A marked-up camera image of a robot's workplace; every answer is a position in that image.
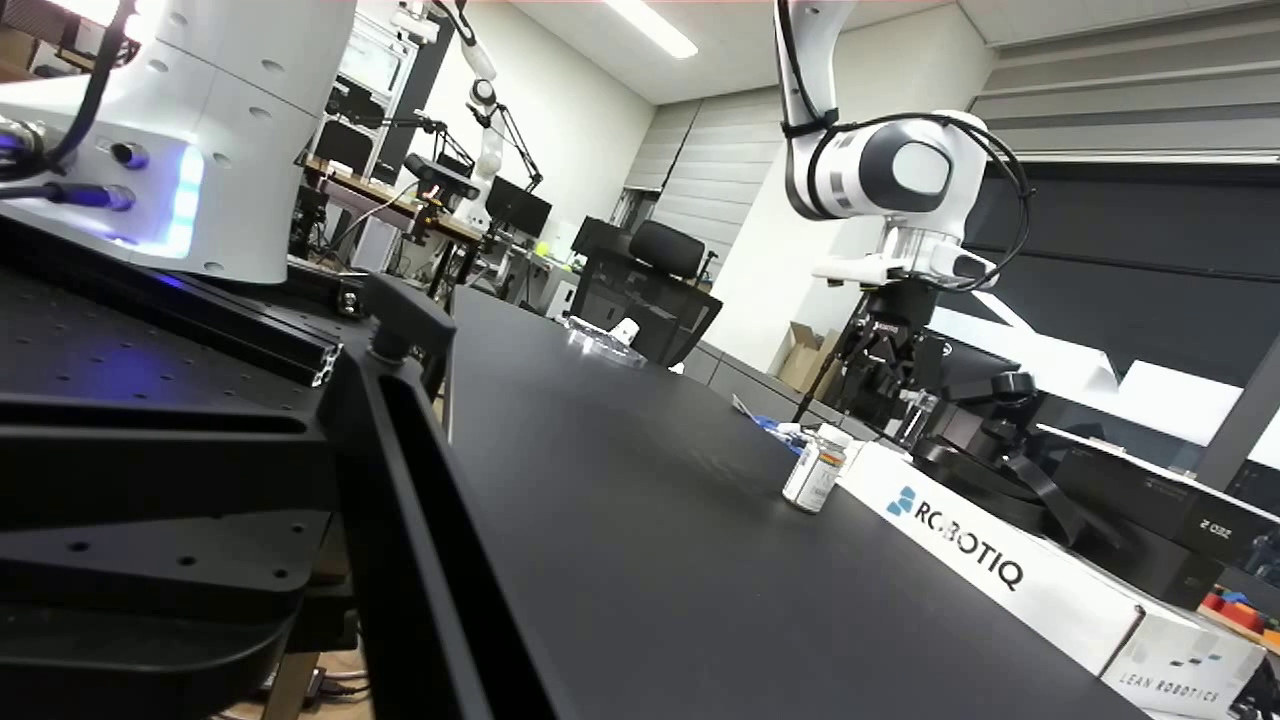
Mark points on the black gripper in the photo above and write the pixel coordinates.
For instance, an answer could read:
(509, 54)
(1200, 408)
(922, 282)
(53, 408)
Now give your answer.
(897, 341)

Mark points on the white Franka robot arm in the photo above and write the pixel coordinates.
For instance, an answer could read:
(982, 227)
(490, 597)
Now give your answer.
(224, 135)

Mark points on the thin black leaning rod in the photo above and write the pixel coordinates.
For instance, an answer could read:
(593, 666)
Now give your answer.
(816, 386)

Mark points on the brown cardboard box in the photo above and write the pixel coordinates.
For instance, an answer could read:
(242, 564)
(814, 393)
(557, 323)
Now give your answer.
(803, 363)

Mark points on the blue and white packet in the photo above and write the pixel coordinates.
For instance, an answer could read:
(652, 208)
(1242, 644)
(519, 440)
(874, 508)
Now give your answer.
(783, 430)

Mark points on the long white Robotiq box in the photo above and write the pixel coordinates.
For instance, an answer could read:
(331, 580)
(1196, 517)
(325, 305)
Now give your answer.
(987, 547)

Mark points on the wide black office chair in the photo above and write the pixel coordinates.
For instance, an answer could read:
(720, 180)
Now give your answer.
(675, 303)

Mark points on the small white tabletop object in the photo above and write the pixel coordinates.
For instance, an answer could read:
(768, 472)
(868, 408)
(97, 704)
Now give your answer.
(620, 328)

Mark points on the narrow black office chair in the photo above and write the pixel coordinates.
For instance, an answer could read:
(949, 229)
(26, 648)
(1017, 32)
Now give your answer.
(598, 255)

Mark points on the small white Lean Robotics box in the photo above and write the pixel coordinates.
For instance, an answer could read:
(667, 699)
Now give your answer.
(1183, 666)

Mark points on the small red object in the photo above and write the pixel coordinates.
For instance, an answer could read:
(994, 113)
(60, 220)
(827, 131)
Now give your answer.
(1235, 611)

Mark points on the black computer monitor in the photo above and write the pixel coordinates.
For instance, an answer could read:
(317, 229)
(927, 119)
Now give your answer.
(519, 206)

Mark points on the wooden desk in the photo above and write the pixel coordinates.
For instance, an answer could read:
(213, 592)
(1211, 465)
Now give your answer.
(403, 202)

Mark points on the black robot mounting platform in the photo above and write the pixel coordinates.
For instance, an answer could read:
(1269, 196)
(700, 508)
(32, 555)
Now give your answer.
(162, 453)

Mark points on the black camera on tripod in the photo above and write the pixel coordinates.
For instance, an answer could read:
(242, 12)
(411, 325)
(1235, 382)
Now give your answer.
(1025, 461)

